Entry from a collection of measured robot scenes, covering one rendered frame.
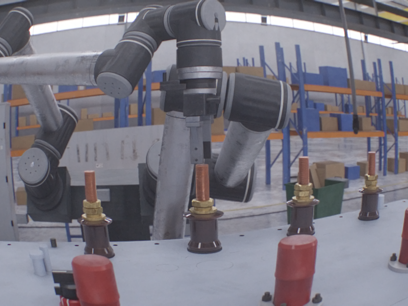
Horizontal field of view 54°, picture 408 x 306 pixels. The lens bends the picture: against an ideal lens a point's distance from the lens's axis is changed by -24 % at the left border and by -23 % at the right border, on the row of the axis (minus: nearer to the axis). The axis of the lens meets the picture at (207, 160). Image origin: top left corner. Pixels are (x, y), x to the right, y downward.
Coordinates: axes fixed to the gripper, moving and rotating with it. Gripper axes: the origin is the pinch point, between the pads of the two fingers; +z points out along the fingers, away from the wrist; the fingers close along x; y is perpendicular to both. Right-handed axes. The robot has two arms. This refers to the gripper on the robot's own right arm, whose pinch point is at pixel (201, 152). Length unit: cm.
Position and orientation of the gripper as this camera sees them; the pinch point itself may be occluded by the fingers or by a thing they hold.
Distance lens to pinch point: 116.3
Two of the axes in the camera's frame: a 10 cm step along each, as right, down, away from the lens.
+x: 1.9, -1.2, 9.7
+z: 0.3, 9.9, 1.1
